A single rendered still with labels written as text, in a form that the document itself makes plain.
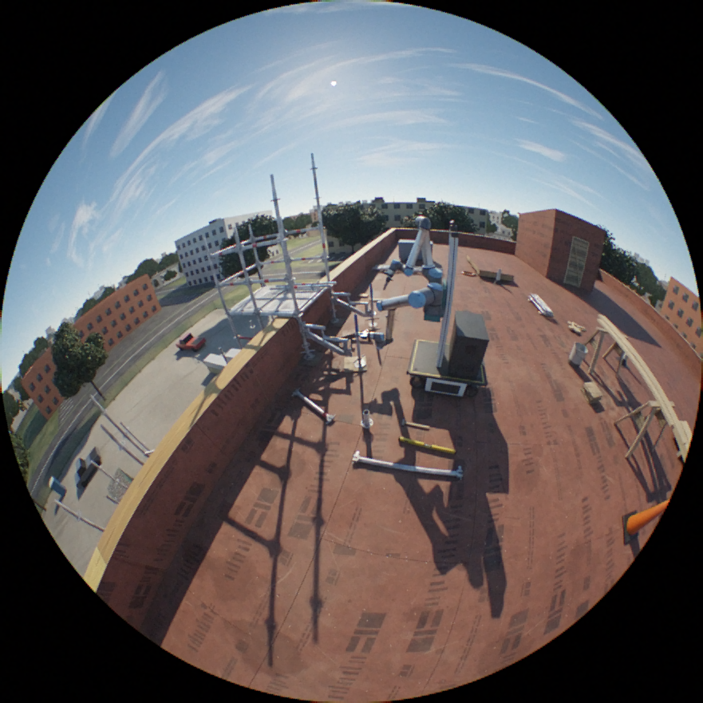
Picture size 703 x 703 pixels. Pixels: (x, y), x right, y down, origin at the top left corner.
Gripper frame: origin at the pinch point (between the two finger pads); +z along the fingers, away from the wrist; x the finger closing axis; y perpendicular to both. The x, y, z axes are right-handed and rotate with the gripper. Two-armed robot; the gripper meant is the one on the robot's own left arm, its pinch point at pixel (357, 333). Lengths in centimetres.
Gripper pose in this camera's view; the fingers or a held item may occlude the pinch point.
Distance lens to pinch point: 273.6
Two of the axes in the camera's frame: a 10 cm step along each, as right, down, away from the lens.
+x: -3.0, 6.0, -7.4
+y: -0.9, -8.0, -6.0
